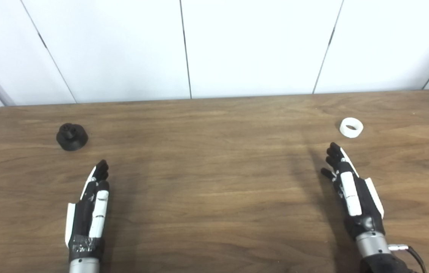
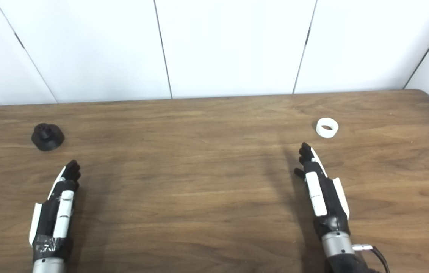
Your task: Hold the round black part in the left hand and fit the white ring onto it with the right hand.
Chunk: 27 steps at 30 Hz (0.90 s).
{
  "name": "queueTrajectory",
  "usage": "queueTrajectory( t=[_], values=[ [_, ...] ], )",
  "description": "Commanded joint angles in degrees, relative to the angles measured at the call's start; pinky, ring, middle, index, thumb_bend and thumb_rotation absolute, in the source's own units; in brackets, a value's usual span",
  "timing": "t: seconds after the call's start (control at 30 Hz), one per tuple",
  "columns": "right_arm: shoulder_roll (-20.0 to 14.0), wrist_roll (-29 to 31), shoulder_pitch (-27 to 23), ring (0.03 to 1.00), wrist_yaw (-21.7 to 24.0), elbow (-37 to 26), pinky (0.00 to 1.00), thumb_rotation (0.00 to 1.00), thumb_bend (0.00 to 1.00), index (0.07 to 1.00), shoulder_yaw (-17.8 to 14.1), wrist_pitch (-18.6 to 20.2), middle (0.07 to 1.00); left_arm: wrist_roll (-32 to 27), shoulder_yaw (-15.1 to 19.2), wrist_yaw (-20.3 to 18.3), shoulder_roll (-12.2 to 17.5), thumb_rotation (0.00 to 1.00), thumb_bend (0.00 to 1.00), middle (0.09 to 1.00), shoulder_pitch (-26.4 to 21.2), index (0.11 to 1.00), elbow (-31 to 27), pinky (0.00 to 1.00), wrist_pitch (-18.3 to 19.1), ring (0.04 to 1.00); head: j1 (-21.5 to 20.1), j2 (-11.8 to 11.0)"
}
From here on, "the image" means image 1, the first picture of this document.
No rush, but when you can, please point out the black and white right hand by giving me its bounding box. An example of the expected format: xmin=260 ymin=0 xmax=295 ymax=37
xmin=321 ymin=142 xmax=385 ymax=240

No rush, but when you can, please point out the black and white left hand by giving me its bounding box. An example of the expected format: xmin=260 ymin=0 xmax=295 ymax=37
xmin=65 ymin=160 xmax=110 ymax=262

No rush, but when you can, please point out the white ring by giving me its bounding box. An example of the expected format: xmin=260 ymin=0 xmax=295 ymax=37
xmin=340 ymin=118 xmax=364 ymax=138

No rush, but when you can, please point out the round black part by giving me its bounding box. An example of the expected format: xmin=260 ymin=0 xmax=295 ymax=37
xmin=56 ymin=123 xmax=88 ymax=151

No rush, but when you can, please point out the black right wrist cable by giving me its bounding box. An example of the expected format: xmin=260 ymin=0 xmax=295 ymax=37
xmin=389 ymin=245 xmax=427 ymax=273

